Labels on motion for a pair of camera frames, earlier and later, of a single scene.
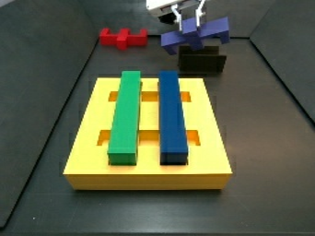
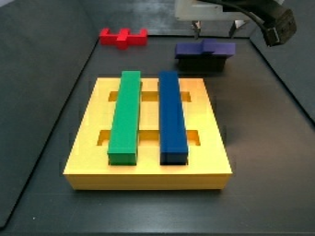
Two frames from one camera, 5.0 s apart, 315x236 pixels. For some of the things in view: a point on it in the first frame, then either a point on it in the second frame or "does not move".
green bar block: x=122 y=151 does not move
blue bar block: x=172 y=130 does not move
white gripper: x=167 y=9 to x=190 y=11
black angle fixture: x=199 y=63 does not move
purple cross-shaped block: x=192 y=36 to x=207 y=45
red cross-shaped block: x=123 y=40 does not move
